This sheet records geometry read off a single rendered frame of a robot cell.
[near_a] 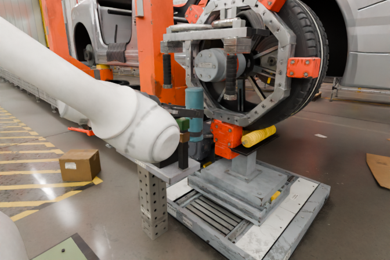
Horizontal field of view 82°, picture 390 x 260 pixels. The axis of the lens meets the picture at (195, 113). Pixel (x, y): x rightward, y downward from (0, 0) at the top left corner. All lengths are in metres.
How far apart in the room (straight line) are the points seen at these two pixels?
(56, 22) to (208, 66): 2.45
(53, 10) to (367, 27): 2.87
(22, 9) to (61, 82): 13.79
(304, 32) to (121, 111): 0.76
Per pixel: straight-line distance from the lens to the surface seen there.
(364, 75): 1.30
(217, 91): 1.28
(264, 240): 1.21
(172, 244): 1.26
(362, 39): 1.30
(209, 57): 0.90
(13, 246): 0.53
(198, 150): 1.41
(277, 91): 0.91
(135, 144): 0.38
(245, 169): 1.29
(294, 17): 0.99
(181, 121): 0.82
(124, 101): 0.38
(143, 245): 1.28
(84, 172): 1.83
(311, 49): 0.97
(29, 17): 14.16
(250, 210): 1.22
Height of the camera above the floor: 0.91
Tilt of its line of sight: 16 degrees down
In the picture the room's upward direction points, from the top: straight up
